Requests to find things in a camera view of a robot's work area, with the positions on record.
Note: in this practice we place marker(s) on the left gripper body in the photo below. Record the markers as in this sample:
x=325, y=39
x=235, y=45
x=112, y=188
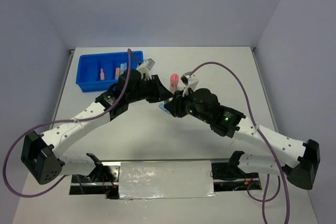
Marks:
x=141, y=93

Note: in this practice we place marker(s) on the blue-capped highlighter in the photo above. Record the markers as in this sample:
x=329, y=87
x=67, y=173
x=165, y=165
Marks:
x=122, y=68

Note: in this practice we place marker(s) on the silver taped cover plate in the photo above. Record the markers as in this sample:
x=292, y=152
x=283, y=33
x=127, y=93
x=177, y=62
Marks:
x=166, y=180

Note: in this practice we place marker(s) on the orange-capped highlighter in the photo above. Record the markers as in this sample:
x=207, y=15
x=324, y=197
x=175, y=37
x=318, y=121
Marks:
x=117, y=73

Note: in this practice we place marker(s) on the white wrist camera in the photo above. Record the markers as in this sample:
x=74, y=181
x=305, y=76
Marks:
x=190, y=81
x=145, y=68

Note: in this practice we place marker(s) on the pink correction tape case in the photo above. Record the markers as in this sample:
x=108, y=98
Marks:
x=102, y=75

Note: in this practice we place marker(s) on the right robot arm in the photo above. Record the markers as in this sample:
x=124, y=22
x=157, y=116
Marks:
x=297, y=160

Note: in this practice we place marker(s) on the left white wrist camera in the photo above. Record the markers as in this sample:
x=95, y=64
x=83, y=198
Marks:
x=145, y=68

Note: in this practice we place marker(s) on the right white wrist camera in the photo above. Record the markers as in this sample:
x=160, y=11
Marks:
x=190, y=81

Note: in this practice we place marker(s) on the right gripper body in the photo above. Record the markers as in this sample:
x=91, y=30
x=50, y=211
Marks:
x=185, y=105

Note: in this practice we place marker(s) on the blue compartment tray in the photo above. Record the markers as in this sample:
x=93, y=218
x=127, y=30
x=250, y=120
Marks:
x=88, y=73

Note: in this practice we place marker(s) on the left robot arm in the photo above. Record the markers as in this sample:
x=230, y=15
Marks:
x=43, y=154

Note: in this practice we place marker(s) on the pink-lidded jar of clips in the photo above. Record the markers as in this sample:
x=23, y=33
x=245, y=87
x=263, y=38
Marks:
x=174, y=80

